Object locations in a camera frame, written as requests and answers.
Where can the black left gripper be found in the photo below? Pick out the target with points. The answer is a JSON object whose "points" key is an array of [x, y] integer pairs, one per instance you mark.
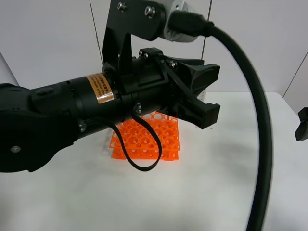
{"points": [[170, 85]]}

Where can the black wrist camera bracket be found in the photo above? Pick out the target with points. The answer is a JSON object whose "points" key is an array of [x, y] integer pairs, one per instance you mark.
{"points": [[141, 18]]}

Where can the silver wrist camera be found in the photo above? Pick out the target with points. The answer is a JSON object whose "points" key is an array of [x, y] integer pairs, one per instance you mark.
{"points": [[179, 15]]}

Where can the orange test tube rack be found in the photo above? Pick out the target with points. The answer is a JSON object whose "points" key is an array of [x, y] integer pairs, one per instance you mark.
{"points": [[140, 144]]}

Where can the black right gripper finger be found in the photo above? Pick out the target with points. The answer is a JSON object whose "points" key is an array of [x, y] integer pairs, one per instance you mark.
{"points": [[301, 132]]}

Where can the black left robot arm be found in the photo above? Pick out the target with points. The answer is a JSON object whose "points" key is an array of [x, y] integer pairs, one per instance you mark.
{"points": [[36, 124]]}

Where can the clear tube with teal cap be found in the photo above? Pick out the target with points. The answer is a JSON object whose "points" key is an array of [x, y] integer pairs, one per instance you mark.
{"points": [[202, 95]]}

